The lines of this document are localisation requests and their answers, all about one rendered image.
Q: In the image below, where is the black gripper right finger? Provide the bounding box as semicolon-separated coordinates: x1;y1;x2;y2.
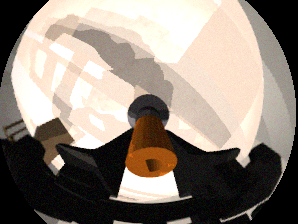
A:
165;129;241;198

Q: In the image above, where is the orange knob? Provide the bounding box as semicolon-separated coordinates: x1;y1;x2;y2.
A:
125;115;177;179

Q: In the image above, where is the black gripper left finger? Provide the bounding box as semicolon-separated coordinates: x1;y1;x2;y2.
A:
56;127;134;198

